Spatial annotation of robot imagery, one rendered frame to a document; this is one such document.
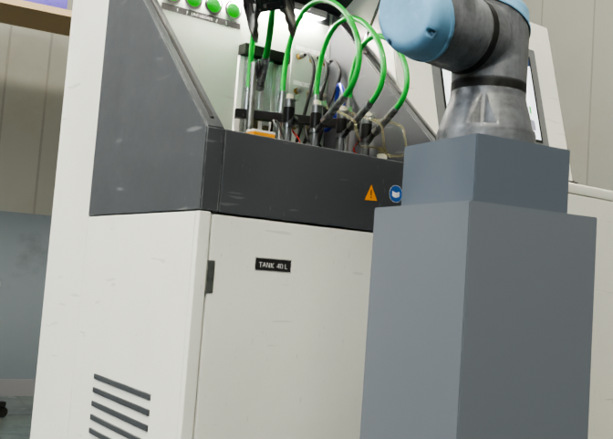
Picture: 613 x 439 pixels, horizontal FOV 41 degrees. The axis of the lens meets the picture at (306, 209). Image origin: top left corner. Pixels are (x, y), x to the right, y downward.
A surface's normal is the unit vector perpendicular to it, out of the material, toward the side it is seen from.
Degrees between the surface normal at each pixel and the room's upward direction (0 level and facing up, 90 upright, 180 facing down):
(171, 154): 90
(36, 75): 90
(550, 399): 90
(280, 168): 90
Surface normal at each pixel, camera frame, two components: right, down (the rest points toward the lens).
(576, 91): -0.88, -0.11
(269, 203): 0.58, -0.03
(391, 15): -0.74, 0.02
